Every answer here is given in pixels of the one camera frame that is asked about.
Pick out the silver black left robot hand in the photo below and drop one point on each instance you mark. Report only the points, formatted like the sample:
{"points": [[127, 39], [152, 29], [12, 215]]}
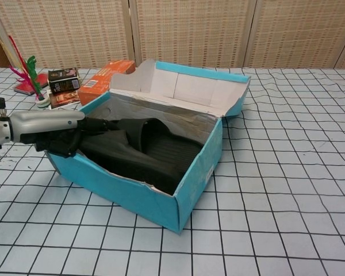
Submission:
{"points": [[46, 123]]}

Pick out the black rubber slipper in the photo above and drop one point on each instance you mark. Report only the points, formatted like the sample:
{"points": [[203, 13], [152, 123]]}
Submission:
{"points": [[132, 126], [118, 161]]}

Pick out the blue cardboard shoe box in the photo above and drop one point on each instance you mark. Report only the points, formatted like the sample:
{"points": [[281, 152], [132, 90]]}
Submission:
{"points": [[118, 189]]}

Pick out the orange cardboard box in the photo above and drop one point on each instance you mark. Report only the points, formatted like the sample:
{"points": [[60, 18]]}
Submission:
{"points": [[95, 89]]}

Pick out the brown printed photo card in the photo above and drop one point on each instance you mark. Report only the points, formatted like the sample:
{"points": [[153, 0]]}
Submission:
{"points": [[63, 100]]}

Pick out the red flat case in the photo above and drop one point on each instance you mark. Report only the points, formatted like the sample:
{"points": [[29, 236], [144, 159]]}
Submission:
{"points": [[24, 87]]}

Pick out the pink green feather shuttlecock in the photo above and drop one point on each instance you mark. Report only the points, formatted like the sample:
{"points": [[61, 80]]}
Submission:
{"points": [[31, 72]]}

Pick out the beige woven screen panel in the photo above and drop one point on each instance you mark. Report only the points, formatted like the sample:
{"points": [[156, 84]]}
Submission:
{"points": [[304, 31], [69, 31], [192, 31]]}

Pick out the blue grid check tablecloth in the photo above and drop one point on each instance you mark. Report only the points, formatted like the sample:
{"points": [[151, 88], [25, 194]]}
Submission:
{"points": [[276, 172]]}

